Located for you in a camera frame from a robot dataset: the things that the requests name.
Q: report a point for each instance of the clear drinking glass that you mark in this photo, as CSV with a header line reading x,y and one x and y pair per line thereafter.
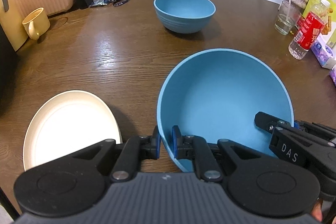
x,y
287,17

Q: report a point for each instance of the yellow mug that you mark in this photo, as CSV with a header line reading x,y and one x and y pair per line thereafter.
x,y
36,23

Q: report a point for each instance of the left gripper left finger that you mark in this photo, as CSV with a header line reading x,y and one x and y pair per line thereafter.
x,y
128,156

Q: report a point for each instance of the blue bowl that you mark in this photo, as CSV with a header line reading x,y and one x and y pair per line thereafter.
x,y
184,16
216,94

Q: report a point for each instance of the purple tissue box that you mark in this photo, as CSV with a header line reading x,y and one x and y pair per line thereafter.
x,y
323,53

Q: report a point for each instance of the large cream plate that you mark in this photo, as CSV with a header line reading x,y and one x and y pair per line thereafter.
x,y
66,123

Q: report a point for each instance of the yellow green snack box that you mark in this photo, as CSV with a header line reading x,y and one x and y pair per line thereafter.
x,y
328,17

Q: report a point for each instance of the red label water bottle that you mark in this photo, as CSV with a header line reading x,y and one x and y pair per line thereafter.
x,y
308,32

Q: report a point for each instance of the right hand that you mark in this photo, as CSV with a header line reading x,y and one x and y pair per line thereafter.
x,y
316,212

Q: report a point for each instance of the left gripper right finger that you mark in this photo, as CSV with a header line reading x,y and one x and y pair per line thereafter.
x,y
201,153

